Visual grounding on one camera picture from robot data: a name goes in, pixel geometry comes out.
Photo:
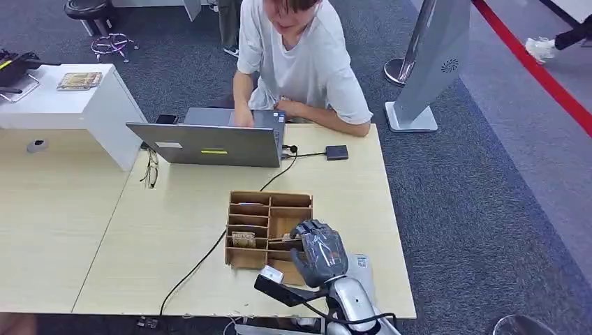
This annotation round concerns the person's left hand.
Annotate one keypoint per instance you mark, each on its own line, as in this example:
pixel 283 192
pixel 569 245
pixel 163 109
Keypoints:
pixel 287 107

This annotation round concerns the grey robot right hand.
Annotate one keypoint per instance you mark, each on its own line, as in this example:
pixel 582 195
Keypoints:
pixel 321 252

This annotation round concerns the person's right hand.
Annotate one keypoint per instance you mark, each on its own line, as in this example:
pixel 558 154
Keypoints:
pixel 243 118

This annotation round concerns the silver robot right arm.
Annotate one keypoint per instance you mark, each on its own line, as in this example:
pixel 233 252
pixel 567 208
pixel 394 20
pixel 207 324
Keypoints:
pixel 354 305

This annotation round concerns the grey laptop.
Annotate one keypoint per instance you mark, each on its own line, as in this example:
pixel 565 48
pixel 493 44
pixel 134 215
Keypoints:
pixel 208 143

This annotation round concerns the small black usb hub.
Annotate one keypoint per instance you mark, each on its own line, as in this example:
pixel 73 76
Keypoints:
pixel 337 152

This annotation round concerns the wooden card sorting box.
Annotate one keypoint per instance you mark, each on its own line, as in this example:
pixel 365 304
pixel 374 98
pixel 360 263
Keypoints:
pixel 249 231

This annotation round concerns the black phone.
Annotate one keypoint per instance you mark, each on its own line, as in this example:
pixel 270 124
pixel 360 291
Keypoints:
pixel 167 119

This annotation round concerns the person in dark trousers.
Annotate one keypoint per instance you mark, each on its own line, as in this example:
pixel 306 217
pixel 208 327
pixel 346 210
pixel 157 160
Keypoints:
pixel 230 27

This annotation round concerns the black eyeglasses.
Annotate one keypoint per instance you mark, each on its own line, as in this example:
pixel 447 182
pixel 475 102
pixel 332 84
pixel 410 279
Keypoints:
pixel 151 168

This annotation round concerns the grey sign kiosk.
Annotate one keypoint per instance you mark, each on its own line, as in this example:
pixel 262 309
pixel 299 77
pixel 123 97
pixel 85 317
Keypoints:
pixel 430 60

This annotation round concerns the white cabinet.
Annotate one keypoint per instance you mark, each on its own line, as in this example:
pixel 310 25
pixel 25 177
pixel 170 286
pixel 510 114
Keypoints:
pixel 92 111

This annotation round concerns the stack of printed cards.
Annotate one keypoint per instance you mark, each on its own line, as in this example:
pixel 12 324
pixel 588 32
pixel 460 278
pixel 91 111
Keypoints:
pixel 79 80

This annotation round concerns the black round stool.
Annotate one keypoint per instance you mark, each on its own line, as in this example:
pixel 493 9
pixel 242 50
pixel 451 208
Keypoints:
pixel 90 11

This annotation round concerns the black plug block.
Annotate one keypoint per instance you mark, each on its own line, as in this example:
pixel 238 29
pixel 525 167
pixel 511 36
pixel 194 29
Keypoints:
pixel 146 322

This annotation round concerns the grey round puck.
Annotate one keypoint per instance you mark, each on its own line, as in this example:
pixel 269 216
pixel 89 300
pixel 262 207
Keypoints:
pixel 37 146

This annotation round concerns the round glass rim object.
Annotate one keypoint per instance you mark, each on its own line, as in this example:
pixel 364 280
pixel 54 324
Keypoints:
pixel 522 326

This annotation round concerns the clear tray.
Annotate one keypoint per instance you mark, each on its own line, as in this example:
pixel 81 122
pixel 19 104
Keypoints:
pixel 18 91

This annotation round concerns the person with white shoe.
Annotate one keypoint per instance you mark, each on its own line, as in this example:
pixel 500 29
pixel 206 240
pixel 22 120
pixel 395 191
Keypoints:
pixel 550 46

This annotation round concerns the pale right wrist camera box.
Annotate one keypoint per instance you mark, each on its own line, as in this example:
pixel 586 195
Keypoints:
pixel 273 275

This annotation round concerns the chrome stanchion post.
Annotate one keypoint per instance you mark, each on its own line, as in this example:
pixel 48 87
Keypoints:
pixel 401 69

